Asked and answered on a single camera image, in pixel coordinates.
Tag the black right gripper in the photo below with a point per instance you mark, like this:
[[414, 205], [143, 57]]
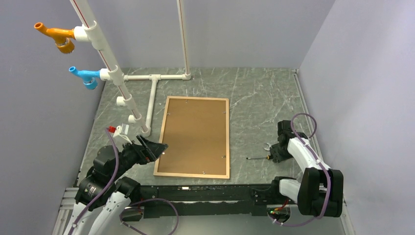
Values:
[[276, 157]]

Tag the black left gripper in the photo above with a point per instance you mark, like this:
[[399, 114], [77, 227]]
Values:
[[153, 150]]

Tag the black yellow screwdriver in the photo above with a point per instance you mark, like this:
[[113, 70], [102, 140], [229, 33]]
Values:
[[268, 157]]

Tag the wooden picture frame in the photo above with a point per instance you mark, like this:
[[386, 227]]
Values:
[[197, 132]]

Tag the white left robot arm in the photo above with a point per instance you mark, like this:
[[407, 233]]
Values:
[[105, 192]]

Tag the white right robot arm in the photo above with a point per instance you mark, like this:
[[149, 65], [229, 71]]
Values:
[[311, 178]]

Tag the silver open-end wrench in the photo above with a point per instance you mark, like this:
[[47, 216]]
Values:
[[268, 146]]

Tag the blue pipe fitting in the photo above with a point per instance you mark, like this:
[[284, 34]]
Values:
[[89, 77]]

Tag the white pvc pipe rack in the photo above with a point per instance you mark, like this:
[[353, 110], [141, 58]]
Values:
[[91, 32]]

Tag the orange pipe fitting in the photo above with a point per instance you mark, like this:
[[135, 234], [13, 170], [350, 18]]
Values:
[[61, 37]]

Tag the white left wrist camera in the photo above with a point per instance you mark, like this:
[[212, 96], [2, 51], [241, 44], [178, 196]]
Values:
[[120, 133]]

